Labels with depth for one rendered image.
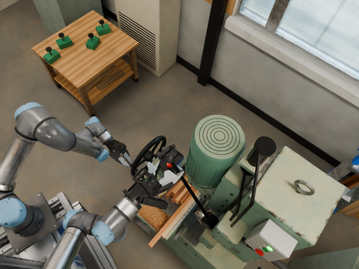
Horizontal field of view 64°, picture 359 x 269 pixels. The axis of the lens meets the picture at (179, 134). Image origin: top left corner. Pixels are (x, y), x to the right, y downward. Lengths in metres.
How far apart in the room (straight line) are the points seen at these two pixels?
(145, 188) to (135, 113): 1.80
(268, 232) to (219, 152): 0.27
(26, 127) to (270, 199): 0.98
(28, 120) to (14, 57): 2.19
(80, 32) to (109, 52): 0.34
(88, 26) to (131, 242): 1.83
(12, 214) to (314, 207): 1.18
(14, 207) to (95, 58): 1.42
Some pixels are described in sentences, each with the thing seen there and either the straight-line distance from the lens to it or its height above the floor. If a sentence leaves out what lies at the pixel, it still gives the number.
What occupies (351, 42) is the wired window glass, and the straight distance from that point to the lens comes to 2.18.
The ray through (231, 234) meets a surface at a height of 1.30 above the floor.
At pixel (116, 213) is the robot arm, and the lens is 0.99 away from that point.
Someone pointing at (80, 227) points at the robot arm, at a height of 1.28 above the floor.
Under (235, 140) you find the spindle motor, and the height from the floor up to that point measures 1.50.
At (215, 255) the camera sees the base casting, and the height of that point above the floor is 0.80.
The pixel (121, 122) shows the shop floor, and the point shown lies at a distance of 2.71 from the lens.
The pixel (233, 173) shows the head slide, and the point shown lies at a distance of 0.99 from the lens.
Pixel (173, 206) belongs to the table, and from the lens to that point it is 1.47.
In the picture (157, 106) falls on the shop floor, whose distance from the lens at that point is 2.78.
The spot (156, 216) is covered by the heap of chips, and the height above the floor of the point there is 0.93.
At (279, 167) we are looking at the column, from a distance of 0.94.
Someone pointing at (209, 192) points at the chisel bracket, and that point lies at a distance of 1.33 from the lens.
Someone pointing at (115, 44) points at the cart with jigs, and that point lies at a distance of 2.57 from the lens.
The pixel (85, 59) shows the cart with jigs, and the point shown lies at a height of 0.53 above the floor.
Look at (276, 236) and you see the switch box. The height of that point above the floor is 1.48.
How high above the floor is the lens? 2.33
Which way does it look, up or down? 62 degrees down
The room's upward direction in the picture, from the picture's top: 8 degrees clockwise
